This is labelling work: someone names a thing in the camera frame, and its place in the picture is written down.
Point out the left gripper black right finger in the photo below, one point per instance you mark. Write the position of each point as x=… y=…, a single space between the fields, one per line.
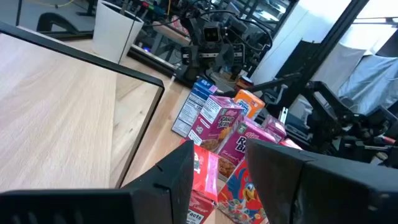
x=326 y=193

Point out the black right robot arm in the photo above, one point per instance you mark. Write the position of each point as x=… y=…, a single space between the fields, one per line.
x=248 y=34

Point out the blue Frosted Flakes cereal box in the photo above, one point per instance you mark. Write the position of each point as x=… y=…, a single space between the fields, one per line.
x=189 y=109

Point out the black machine frame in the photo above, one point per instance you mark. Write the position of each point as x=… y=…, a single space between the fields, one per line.
x=335 y=124

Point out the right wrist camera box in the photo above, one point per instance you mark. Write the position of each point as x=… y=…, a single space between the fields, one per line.
x=212 y=34

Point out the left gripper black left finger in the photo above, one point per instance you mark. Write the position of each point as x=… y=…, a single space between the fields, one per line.
x=93 y=208

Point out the white plant pot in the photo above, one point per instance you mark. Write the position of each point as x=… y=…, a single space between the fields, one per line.
x=115 y=34

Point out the grey fabric cover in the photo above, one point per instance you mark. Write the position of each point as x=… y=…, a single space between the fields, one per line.
x=373 y=81

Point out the black slanted frame post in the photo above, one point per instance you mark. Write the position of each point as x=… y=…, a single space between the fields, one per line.
x=335 y=37

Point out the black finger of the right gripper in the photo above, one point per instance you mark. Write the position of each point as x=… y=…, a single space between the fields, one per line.
x=190 y=63
x=239 y=59

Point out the purple Raisin Bran cereal box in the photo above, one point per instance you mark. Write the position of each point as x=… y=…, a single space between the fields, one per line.
x=242 y=146
x=214 y=124
x=273 y=127

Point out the black curved floor stand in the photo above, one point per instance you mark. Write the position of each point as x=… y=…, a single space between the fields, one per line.
x=53 y=20

